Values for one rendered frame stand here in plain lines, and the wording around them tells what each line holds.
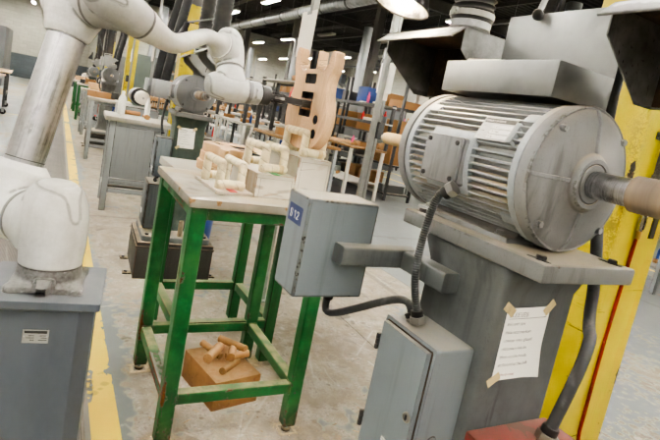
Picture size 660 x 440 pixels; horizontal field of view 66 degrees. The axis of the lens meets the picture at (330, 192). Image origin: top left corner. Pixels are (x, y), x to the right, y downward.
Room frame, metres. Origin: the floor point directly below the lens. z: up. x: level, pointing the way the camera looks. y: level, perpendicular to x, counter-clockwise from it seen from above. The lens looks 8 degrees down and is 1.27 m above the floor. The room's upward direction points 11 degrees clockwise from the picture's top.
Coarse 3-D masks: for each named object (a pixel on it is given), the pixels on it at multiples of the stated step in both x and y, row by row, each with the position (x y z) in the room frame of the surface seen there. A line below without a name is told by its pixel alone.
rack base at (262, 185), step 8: (232, 168) 2.08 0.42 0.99; (248, 168) 1.94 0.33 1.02; (256, 168) 1.99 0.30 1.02; (232, 176) 2.07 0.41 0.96; (248, 176) 1.92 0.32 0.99; (256, 176) 1.86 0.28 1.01; (264, 176) 1.87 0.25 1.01; (272, 176) 1.89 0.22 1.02; (280, 176) 1.91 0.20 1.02; (288, 176) 1.94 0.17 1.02; (248, 184) 1.91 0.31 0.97; (256, 184) 1.86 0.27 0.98; (264, 184) 1.87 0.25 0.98; (272, 184) 1.89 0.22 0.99; (280, 184) 1.91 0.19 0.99; (288, 184) 1.93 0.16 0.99; (256, 192) 1.86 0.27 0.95; (264, 192) 1.88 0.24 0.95; (272, 192) 1.90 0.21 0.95; (280, 192) 1.91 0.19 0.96; (288, 192) 1.93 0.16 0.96
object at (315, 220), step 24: (312, 192) 1.00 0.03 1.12; (336, 192) 1.07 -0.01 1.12; (288, 216) 1.01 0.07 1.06; (312, 216) 0.94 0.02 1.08; (336, 216) 0.97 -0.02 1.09; (360, 216) 1.00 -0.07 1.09; (288, 240) 0.99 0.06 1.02; (312, 240) 0.95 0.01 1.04; (336, 240) 0.97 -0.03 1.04; (360, 240) 1.00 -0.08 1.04; (288, 264) 0.97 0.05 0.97; (312, 264) 0.95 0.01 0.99; (336, 264) 0.98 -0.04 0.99; (288, 288) 0.96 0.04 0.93; (312, 288) 0.96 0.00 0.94; (336, 288) 0.99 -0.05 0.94; (360, 288) 1.02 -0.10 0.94; (336, 312) 1.01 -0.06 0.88; (408, 312) 0.92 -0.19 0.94
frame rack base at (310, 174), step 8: (272, 152) 2.15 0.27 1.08; (296, 152) 2.14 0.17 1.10; (272, 160) 2.14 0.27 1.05; (288, 160) 2.02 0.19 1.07; (296, 160) 1.96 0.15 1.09; (304, 160) 1.95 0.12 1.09; (312, 160) 1.97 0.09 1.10; (288, 168) 2.01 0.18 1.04; (296, 168) 1.95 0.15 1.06; (304, 168) 1.96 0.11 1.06; (312, 168) 1.98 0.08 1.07; (320, 168) 2.00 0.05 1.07; (328, 168) 2.01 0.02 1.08; (296, 176) 1.94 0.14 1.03; (304, 176) 1.96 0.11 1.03; (312, 176) 1.98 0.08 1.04; (320, 176) 2.00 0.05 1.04; (328, 176) 2.02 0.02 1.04; (296, 184) 1.94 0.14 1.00; (304, 184) 1.97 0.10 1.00; (312, 184) 1.98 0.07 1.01; (320, 184) 2.00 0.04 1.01
